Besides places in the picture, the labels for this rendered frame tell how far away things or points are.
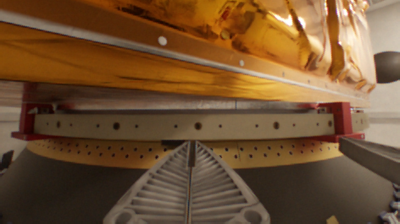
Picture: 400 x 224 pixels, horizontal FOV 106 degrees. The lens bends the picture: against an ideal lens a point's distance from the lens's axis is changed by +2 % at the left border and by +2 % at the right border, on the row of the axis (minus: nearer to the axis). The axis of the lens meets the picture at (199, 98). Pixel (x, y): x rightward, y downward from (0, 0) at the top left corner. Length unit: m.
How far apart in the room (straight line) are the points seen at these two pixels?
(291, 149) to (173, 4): 0.37
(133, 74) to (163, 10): 0.09
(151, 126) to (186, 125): 0.07
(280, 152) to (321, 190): 0.11
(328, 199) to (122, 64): 0.44
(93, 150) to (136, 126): 0.14
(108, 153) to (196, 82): 0.26
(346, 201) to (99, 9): 0.53
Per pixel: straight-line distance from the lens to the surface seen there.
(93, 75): 0.19
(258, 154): 0.36
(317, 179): 0.44
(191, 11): 0.24
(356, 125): 0.57
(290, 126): 0.36
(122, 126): 0.33
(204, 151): 0.17
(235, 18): 0.29
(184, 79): 0.22
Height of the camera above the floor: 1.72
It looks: 5 degrees up
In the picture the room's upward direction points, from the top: straight up
